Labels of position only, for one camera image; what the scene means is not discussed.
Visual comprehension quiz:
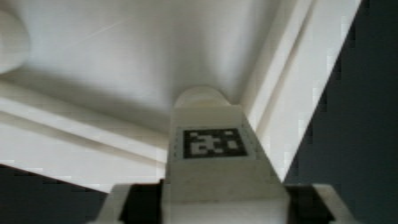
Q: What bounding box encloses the white U-shaped fence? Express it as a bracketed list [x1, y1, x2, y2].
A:
[0, 0, 361, 191]

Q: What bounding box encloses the white table leg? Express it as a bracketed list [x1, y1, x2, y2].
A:
[162, 87, 290, 224]

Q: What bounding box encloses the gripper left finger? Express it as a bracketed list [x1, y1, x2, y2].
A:
[87, 181, 163, 224]

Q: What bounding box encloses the white square table top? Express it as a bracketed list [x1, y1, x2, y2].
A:
[0, 0, 313, 161]

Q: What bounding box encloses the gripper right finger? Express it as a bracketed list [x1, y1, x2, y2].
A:
[286, 184, 355, 224]

